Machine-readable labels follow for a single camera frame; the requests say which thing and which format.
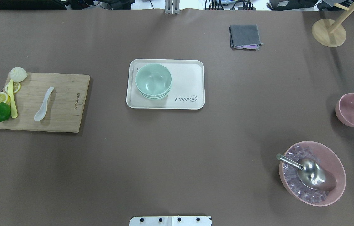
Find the small pink bowl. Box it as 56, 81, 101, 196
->
336, 93, 354, 127

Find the white plastic spoon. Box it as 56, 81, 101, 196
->
34, 86, 55, 121

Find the large pink bowl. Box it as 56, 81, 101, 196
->
278, 141, 346, 207

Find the green bowl stack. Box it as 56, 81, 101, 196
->
135, 63, 172, 99

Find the wooden mug tree stand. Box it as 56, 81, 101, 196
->
311, 2, 354, 47

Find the metal ice scoop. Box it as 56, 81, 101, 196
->
276, 153, 337, 191

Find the folded grey cloth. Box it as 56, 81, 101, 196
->
229, 24, 263, 50

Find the cream serving tray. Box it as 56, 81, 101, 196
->
126, 59, 205, 110

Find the wooden cutting board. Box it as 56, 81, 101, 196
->
0, 73, 90, 133

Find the white steamed bun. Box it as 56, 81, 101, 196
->
8, 67, 28, 83

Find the lemon slice near bun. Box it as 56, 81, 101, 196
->
4, 81, 21, 94

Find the yellow plastic knife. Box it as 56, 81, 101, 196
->
7, 79, 18, 118

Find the green lime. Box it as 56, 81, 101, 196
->
0, 102, 11, 122

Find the lemon slice near lime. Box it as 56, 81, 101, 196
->
0, 92, 11, 106

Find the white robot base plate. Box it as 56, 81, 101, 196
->
129, 215, 212, 226

